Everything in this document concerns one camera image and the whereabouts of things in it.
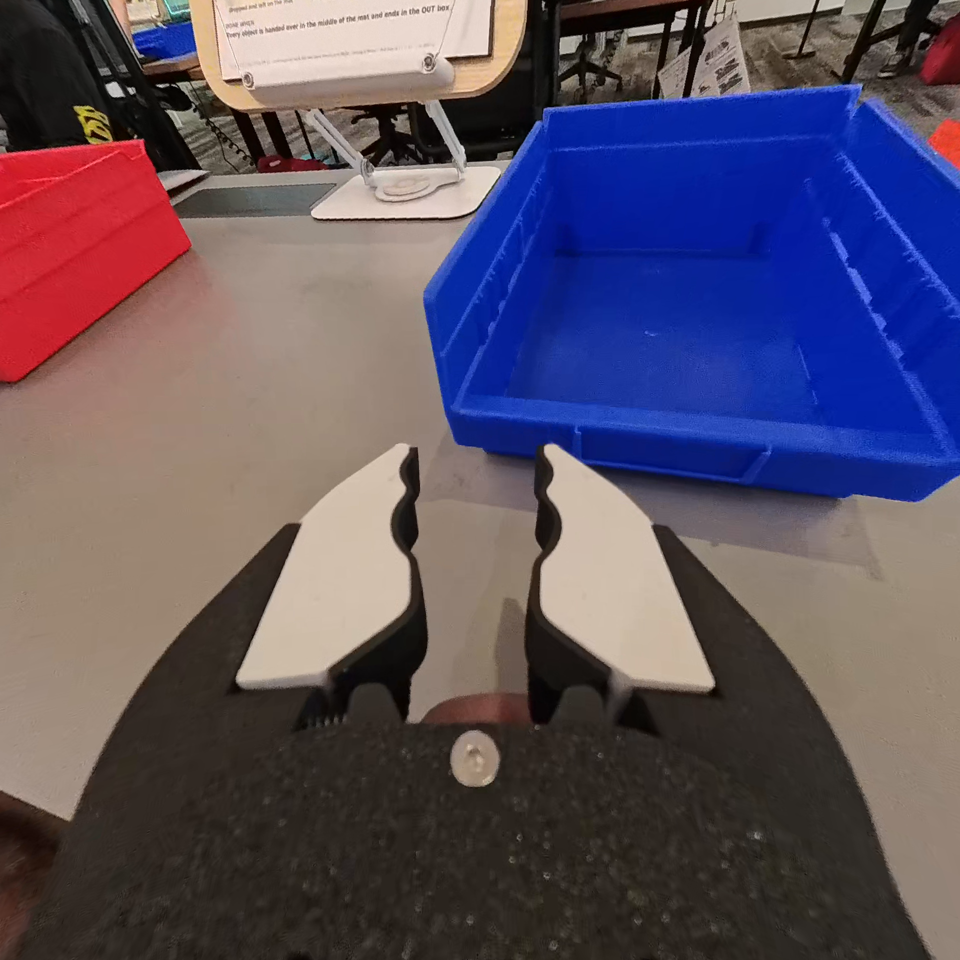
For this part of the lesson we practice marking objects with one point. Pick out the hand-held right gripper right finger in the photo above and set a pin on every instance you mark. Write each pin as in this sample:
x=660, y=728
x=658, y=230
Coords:
x=618, y=593

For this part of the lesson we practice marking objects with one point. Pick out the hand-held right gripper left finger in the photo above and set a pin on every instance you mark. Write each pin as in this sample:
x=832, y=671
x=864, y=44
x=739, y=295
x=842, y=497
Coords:
x=330, y=593

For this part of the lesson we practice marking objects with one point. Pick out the red plastic bin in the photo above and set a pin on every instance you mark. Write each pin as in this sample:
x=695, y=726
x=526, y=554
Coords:
x=75, y=248

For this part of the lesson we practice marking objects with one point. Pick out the grey desk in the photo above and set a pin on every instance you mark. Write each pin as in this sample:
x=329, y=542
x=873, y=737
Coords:
x=270, y=360

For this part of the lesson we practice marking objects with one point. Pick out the white board stand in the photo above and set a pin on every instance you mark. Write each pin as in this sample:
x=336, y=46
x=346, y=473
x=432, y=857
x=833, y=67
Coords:
x=405, y=192

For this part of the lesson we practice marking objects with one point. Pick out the white floor sign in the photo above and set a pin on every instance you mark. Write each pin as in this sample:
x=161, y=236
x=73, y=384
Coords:
x=705, y=60

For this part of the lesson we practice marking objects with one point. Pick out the instruction sheet board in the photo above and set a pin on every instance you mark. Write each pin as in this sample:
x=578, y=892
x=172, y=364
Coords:
x=360, y=45

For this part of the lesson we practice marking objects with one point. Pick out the red floor object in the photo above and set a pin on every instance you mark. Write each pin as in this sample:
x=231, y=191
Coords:
x=945, y=143

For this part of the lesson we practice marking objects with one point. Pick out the small blue plastic bin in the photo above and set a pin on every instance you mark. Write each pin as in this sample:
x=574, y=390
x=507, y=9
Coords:
x=165, y=39

